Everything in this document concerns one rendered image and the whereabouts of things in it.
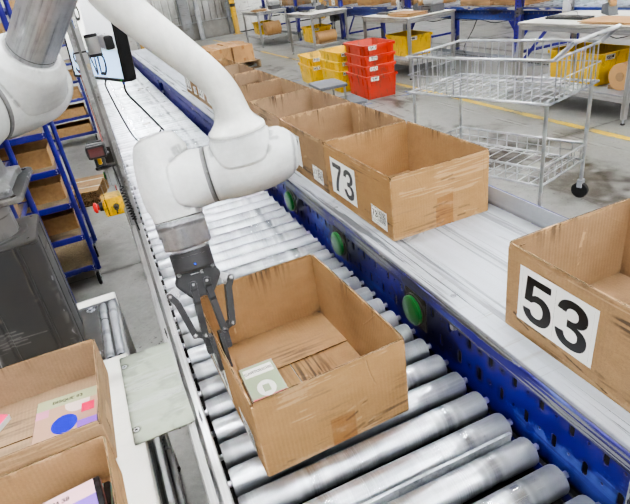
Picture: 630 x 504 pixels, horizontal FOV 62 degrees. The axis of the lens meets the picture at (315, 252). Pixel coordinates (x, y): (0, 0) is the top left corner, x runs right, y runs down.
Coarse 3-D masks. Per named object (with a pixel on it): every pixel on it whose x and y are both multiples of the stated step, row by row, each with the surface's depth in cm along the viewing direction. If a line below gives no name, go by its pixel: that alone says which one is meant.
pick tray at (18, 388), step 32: (64, 352) 116; (96, 352) 114; (0, 384) 113; (32, 384) 116; (64, 384) 118; (96, 384) 103; (32, 416) 110; (0, 448) 104; (32, 448) 91; (64, 448) 93
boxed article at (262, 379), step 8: (248, 368) 113; (256, 368) 112; (264, 368) 112; (272, 368) 112; (240, 376) 112; (248, 376) 110; (256, 376) 110; (264, 376) 110; (272, 376) 109; (280, 376) 109; (248, 384) 108; (256, 384) 108; (264, 384) 108; (272, 384) 107; (280, 384) 107; (248, 392) 106; (256, 392) 106; (264, 392) 106; (272, 392) 105; (256, 400) 104
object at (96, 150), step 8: (88, 144) 175; (96, 144) 175; (104, 144) 177; (88, 152) 174; (96, 152) 174; (104, 152) 175; (96, 160) 181; (104, 160) 182; (96, 168) 181; (104, 168) 182
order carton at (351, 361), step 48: (240, 288) 119; (288, 288) 124; (336, 288) 115; (240, 336) 124; (288, 336) 123; (336, 336) 120; (384, 336) 99; (240, 384) 87; (288, 384) 109; (336, 384) 88; (384, 384) 94; (288, 432) 88; (336, 432) 93
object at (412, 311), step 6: (402, 300) 119; (408, 300) 115; (414, 300) 114; (402, 306) 120; (408, 306) 116; (414, 306) 114; (408, 312) 117; (414, 312) 114; (420, 312) 114; (408, 318) 118; (414, 318) 115; (420, 318) 114; (414, 324) 116
